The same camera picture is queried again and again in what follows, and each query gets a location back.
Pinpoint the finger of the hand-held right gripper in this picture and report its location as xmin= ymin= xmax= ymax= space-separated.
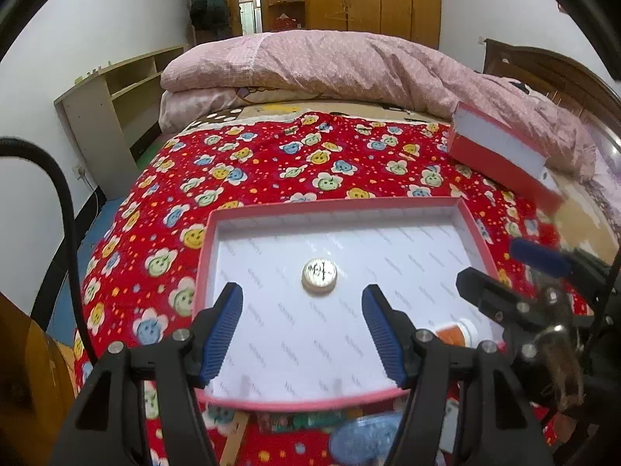
xmin=456 ymin=267 xmax=555 ymax=336
xmin=509 ymin=237 xmax=617 ymax=297

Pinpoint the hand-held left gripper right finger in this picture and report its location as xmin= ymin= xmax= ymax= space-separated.
xmin=361 ymin=284 xmax=556 ymax=466

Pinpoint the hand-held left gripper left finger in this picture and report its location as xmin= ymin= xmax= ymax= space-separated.
xmin=49 ymin=282 xmax=244 ymax=466

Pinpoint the orange bottle white cap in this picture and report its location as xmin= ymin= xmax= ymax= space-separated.
xmin=434 ymin=319 xmax=480 ymax=349

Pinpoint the red cardboard box tray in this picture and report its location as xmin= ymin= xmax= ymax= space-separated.
xmin=193 ymin=196 xmax=505 ymax=411

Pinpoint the round wooden chess piece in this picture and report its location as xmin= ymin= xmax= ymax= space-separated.
xmin=302 ymin=257 xmax=339 ymax=294

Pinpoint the blue correction tape dispenser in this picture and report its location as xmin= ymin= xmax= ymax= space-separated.
xmin=329 ymin=415 xmax=403 ymax=466

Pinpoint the purple patterned pillow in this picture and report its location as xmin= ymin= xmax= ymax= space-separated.
xmin=579 ymin=121 xmax=621 ymax=238

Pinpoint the red cardboard box lid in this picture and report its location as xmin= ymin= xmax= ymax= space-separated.
xmin=446 ymin=101 xmax=566 ymax=214

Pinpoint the red flower print blanket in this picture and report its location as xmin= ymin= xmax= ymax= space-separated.
xmin=68 ymin=111 xmax=597 ymax=466

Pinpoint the dark wooden headboard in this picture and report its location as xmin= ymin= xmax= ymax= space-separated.
xmin=482 ymin=38 xmax=621 ymax=156

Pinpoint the brown wooden furniture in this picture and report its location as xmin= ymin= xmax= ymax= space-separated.
xmin=0 ymin=291 xmax=76 ymax=466

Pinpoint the cartoon print bed sheet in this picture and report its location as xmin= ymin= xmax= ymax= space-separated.
xmin=184 ymin=99 xmax=621 ymax=273

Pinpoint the beige wooden bookshelf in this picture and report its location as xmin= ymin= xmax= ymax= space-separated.
xmin=53 ymin=46 xmax=185 ymax=200

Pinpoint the pink quilt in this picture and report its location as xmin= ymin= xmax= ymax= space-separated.
xmin=159 ymin=30 xmax=597 ymax=180

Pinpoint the dark hanging jacket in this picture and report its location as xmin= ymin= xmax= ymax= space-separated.
xmin=189 ymin=0 xmax=231 ymax=40

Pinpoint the black cable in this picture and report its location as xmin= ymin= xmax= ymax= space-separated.
xmin=0 ymin=137 xmax=100 ymax=365

